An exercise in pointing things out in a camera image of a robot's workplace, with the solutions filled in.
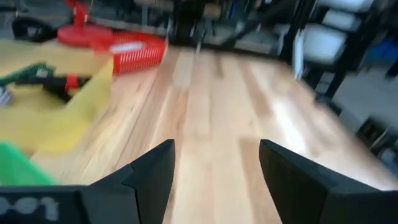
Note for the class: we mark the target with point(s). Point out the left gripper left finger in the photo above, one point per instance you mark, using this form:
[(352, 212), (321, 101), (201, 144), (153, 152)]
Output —
[(152, 180)]

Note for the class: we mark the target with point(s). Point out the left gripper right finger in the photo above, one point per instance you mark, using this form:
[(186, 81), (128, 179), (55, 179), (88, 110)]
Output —
[(292, 186)]

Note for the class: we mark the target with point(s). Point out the yellow translucent bin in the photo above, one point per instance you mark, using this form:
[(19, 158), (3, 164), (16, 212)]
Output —
[(77, 105)]

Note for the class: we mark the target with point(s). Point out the red plastic basket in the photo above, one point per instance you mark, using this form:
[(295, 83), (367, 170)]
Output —
[(146, 59)]

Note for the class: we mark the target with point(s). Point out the green plastic basket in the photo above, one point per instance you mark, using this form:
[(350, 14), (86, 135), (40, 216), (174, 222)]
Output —
[(18, 168)]

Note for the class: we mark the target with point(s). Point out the white office chair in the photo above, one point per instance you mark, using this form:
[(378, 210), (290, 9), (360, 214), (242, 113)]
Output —
[(323, 43)]

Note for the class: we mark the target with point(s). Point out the red desk lamp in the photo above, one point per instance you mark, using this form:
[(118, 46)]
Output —
[(81, 34)]

